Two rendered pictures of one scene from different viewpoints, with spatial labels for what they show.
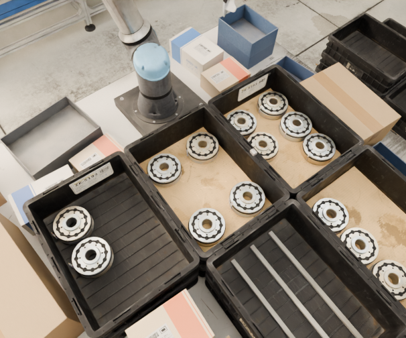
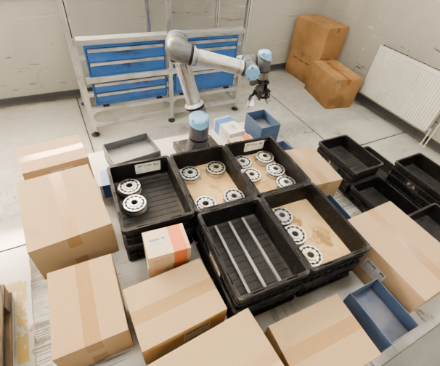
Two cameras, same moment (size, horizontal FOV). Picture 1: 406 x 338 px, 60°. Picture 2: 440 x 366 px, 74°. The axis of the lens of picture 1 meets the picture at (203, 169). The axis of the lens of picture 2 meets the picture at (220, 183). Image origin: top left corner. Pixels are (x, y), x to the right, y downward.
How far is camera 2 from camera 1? 0.58 m
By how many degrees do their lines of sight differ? 17
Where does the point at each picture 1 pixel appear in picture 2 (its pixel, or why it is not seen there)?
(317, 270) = (266, 243)
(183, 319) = (176, 236)
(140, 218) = (168, 195)
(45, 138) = (127, 151)
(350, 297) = (282, 261)
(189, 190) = (201, 188)
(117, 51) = not seen: hidden behind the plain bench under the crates
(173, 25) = not seen: hidden behind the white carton
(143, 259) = (163, 213)
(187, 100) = not seen: hidden behind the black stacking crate
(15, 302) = (86, 210)
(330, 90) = (302, 157)
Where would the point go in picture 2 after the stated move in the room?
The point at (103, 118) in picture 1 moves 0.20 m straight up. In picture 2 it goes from (163, 151) to (162, 124)
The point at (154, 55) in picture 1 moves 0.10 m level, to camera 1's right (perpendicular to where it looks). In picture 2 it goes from (201, 116) to (218, 120)
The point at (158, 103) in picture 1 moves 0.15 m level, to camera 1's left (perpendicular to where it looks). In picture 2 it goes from (197, 145) to (173, 139)
